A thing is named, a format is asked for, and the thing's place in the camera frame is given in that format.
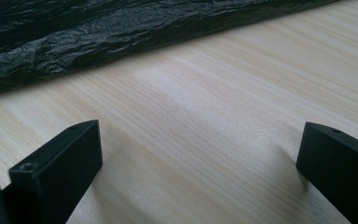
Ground black garbage bag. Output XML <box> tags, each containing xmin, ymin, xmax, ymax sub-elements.
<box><xmin>0</xmin><ymin>0</ymin><xmax>339</xmax><ymax>101</ymax></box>

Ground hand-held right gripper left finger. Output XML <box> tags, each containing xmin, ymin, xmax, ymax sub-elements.
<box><xmin>1</xmin><ymin>119</ymin><xmax>103</xmax><ymax>224</ymax></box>

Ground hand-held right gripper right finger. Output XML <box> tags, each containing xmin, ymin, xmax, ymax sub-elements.
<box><xmin>296</xmin><ymin>121</ymin><xmax>358</xmax><ymax>224</ymax></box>

